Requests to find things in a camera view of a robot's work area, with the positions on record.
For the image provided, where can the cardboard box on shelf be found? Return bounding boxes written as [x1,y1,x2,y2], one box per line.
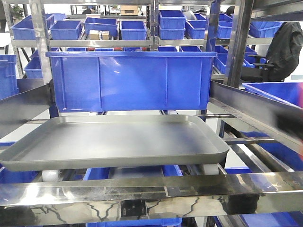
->
[89,30,110,40]

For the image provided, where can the blue bin back shelf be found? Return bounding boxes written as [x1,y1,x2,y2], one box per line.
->
[50,20,82,40]

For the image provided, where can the stainless steel shelf rack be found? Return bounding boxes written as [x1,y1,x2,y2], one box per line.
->
[0,0,303,227]

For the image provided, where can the large blue plastic bin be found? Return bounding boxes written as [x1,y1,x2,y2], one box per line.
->
[46,52,217,112]

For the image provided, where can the white roller right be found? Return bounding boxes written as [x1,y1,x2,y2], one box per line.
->
[202,164,219,175]

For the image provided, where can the white roller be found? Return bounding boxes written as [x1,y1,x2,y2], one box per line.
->
[42,170,60,182]
[202,164,219,175]

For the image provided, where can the blue bin back middle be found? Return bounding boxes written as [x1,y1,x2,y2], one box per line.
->
[120,21,147,40]

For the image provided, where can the grey metal tray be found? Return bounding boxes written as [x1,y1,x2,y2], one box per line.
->
[0,115,230,171]

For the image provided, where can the white roller left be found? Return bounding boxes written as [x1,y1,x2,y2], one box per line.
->
[42,170,60,182]

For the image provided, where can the blue bin right side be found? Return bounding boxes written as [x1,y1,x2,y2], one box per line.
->
[242,82,303,108]

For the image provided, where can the blue bin far left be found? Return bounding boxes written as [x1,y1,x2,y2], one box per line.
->
[0,54,19,99]

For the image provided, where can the black office chair with jacket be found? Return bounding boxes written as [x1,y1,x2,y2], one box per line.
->
[241,21,303,82]

